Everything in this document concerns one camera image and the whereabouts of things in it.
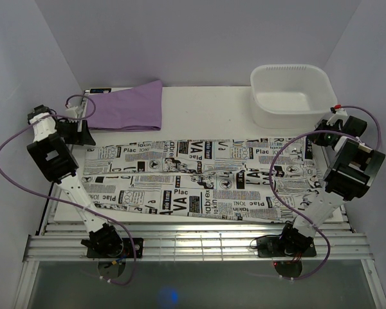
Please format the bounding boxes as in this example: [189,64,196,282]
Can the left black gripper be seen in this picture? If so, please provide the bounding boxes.
[54,120,95,145]

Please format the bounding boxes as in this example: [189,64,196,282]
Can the newspaper print trousers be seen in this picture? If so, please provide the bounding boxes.
[81,137,322,222]

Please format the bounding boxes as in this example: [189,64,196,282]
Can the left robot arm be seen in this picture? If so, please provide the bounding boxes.
[27,105,124,258]

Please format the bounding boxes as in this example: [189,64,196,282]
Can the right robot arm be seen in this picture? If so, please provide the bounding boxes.
[277,115,385,256]

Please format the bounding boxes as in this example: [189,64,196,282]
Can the folded purple trousers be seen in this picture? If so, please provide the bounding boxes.
[86,80,163,132]

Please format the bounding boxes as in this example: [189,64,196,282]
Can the dark label sticker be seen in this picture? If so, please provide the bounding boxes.
[89,88,111,94]

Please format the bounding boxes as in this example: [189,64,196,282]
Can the white plastic basket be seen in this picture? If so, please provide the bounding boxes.
[250,64,338,129]

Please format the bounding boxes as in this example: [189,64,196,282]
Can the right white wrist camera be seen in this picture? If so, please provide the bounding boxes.
[327,104,348,126]

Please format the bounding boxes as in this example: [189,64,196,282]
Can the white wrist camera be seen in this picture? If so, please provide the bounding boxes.
[65,106,83,118]
[327,104,348,126]

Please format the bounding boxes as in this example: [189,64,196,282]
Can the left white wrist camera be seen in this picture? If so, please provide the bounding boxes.
[65,106,83,118]

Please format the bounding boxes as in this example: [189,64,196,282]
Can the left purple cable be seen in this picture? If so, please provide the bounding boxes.
[0,93,140,286]

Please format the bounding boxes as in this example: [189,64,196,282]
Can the aluminium rail frame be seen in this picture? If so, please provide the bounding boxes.
[24,221,386,308]

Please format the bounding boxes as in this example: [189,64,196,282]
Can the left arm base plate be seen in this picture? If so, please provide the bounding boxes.
[86,238,144,259]

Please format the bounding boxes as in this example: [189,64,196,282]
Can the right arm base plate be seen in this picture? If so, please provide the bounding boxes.
[255,235,317,258]

